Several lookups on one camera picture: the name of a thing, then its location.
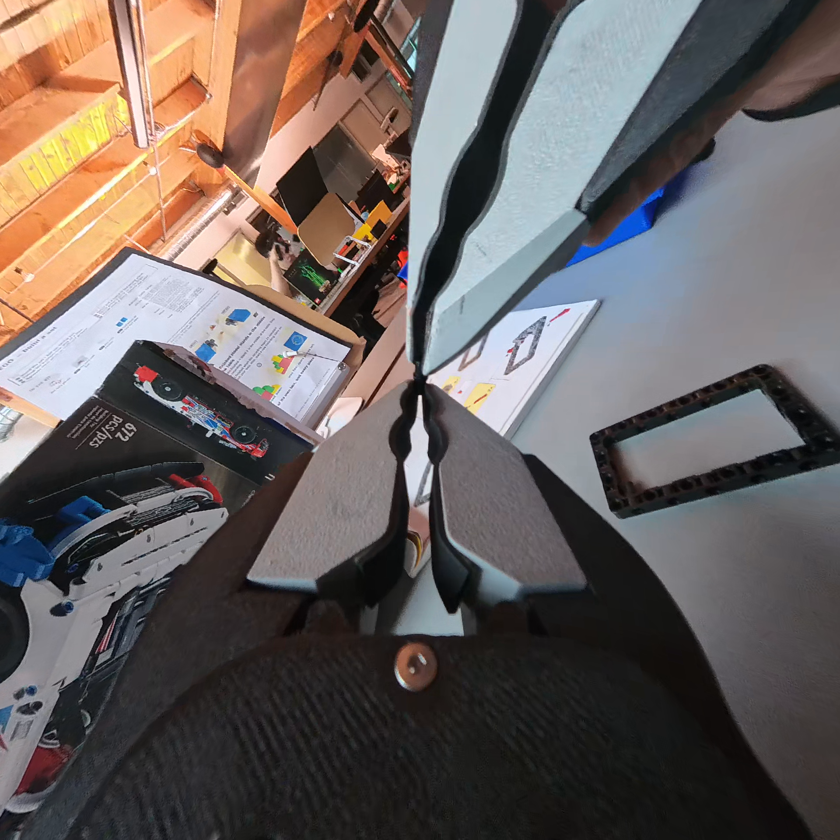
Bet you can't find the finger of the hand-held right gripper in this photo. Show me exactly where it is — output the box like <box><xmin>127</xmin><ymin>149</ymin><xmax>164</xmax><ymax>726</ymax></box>
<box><xmin>406</xmin><ymin>0</ymin><xmax>547</xmax><ymax>367</ymax></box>
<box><xmin>419</xmin><ymin>0</ymin><xmax>812</xmax><ymax>376</ymax></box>

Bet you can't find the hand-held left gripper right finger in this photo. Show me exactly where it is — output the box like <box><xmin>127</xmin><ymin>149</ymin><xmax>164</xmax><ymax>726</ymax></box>
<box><xmin>423</xmin><ymin>382</ymin><xmax>588</xmax><ymax>614</ymax></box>

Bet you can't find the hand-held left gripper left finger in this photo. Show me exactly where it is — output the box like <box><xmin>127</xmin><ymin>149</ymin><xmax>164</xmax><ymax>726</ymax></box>
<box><xmin>247</xmin><ymin>381</ymin><xmax>421</xmax><ymax>608</ymax></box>

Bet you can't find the black rectangular lego frame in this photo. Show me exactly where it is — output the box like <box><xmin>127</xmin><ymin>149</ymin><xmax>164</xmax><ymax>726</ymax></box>
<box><xmin>589</xmin><ymin>364</ymin><xmax>840</xmax><ymax>521</ymax></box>

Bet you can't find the lego instruction booklet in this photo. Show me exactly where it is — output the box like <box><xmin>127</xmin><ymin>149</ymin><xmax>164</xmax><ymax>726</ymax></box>
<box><xmin>402</xmin><ymin>298</ymin><xmax>602</xmax><ymax>580</ymax></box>

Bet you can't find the lego race car box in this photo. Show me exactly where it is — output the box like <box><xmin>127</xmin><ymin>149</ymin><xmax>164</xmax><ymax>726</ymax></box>
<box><xmin>0</xmin><ymin>340</ymin><xmax>317</xmax><ymax>815</ymax></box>

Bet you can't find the person's right hand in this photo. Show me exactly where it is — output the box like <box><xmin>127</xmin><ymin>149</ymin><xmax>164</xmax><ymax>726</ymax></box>
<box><xmin>747</xmin><ymin>0</ymin><xmax>840</xmax><ymax>111</ymax></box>

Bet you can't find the white rounded device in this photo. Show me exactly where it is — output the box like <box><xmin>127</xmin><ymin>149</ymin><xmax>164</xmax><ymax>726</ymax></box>
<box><xmin>318</xmin><ymin>397</ymin><xmax>363</xmax><ymax>437</ymax></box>

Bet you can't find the blue plastic bin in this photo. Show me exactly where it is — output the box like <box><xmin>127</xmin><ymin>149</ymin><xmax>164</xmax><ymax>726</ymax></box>
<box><xmin>566</xmin><ymin>167</ymin><xmax>686</xmax><ymax>269</ymax></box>

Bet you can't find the yellow box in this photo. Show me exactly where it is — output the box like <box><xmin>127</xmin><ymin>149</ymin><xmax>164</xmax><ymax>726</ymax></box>
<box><xmin>353</xmin><ymin>200</ymin><xmax>392</xmax><ymax>242</ymax></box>

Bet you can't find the dark monitor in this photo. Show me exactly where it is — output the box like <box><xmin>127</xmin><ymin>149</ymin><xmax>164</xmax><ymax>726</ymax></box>
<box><xmin>276</xmin><ymin>147</ymin><xmax>329</xmax><ymax>227</ymax></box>

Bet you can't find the beige chair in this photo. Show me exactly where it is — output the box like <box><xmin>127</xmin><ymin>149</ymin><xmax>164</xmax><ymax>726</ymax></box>
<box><xmin>297</xmin><ymin>192</ymin><xmax>357</xmax><ymax>265</ymax></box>

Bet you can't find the green patterned black box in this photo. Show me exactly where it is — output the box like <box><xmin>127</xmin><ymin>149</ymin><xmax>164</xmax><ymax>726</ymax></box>
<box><xmin>284</xmin><ymin>251</ymin><xmax>340</xmax><ymax>308</ymax></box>

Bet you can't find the printed task sheet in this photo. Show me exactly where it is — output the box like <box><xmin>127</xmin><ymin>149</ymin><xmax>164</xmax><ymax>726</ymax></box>
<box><xmin>0</xmin><ymin>249</ymin><xmax>368</xmax><ymax>442</ymax></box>

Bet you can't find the hanging ceiling lamp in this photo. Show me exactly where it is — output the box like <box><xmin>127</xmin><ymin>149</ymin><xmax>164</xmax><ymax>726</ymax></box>
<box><xmin>108</xmin><ymin>0</ymin><xmax>157</xmax><ymax>151</ymax></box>

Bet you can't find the metal ventilation duct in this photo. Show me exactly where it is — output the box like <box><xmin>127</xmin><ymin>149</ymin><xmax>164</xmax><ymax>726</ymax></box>
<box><xmin>161</xmin><ymin>187</ymin><xmax>247</xmax><ymax>263</ymax></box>

